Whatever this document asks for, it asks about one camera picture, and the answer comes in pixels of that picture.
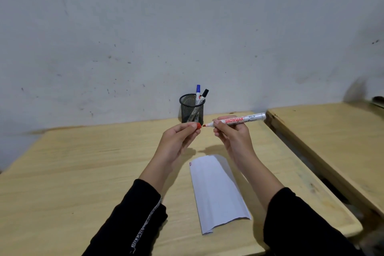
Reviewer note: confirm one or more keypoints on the white folded paper sheet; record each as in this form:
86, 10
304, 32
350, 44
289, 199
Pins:
217, 192

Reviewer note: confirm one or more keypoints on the white marker with red tip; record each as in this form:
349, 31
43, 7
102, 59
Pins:
252, 118

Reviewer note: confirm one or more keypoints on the person's right hand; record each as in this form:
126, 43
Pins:
237, 141

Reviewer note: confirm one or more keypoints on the person's right forearm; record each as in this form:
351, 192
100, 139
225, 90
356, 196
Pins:
279, 204

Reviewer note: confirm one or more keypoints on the white marker with blue cap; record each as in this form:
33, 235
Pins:
198, 92

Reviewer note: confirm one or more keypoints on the black mesh pen holder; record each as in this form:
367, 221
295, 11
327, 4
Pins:
192, 111

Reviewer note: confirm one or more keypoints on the white marker with black cap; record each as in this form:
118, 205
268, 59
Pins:
204, 94

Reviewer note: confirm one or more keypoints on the person's right thumb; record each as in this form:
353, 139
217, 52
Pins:
221, 126

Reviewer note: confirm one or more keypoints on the person's left hand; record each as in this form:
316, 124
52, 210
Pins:
171, 144

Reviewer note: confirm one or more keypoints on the person's left thumb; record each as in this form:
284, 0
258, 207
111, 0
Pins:
184, 126

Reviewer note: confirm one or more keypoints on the person's left forearm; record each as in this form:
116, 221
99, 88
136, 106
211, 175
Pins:
141, 201

